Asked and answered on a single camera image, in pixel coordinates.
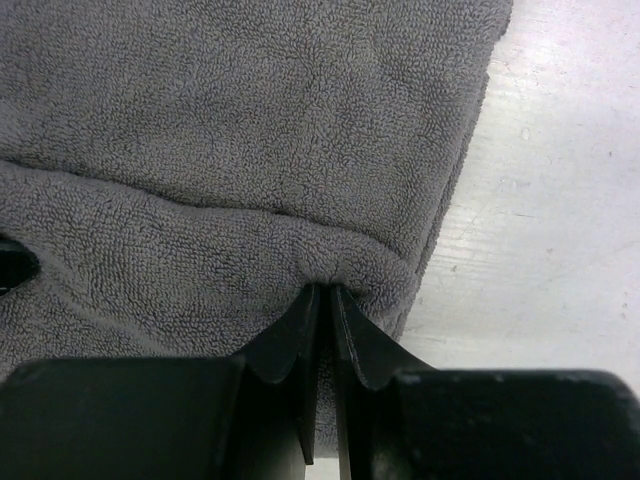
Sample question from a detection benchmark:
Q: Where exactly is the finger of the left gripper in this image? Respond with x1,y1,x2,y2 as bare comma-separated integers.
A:
0,238,40,297

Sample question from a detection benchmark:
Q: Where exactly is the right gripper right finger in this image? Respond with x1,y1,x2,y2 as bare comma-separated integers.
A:
330,287,639,479

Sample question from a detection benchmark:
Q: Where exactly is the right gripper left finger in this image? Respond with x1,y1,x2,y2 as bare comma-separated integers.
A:
1,285,320,480

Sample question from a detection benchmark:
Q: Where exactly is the grey towel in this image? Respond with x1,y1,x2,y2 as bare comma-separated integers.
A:
0,0,516,451

